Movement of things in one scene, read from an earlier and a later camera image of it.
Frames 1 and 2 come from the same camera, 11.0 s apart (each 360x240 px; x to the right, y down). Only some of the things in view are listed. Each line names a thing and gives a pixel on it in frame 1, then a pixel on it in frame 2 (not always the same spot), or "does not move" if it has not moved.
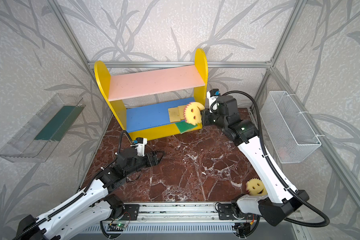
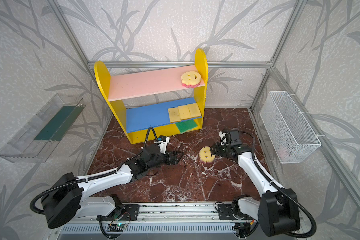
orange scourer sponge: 174,115 does not move
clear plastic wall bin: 36,141 does not move
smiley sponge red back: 192,113 → 190,79
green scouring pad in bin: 59,125 does not move
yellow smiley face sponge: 255,187 → 205,154
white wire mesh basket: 292,137 does not move
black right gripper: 208,118 → 217,150
